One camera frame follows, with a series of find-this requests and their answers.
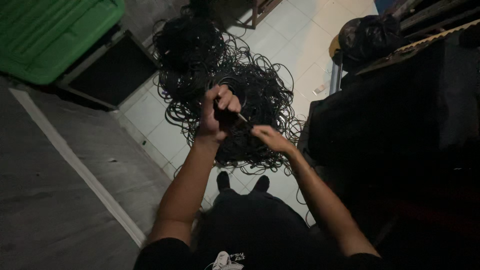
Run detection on black cable bundle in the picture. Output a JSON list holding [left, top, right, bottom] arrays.
[[213, 98, 256, 140]]

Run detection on black plastic bag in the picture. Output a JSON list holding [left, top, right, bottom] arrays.
[[337, 14, 404, 72]]

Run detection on person's black trousers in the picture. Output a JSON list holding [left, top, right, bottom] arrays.
[[195, 187, 338, 270]]

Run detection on person's right hand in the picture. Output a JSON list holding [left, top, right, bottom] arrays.
[[250, 125, 298, 154]]

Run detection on person's right black shoe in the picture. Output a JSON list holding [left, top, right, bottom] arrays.
[[253, 175, 271, 193]]

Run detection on large black equipment case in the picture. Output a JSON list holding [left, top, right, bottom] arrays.
[[300, 22, 480, 270]]

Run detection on green plastic bin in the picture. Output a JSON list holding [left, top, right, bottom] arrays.
[[0, 0, 126, 85]]

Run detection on person's left hand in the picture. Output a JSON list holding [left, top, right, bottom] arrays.
[[196, 85, 242, 144]]

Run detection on metal chair leg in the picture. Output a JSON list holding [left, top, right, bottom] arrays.
[[329, 52, 343, 96]]

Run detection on black flight case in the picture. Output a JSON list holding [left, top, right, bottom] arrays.
[[55, 29, 160, 112]]

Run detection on person's black shirt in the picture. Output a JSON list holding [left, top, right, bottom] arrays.
[[133, 237, 391, 270]]

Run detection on person's black shoe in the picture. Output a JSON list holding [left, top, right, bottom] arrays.
[[253, 175, 271, 193], [216, 171, 231, 191]]

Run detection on person's left black shoe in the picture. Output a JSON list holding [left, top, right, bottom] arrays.
[[216, 171, 231, 191]]

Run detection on heap of tangled black cables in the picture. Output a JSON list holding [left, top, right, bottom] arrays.
[[151, 0, 305, 177]]

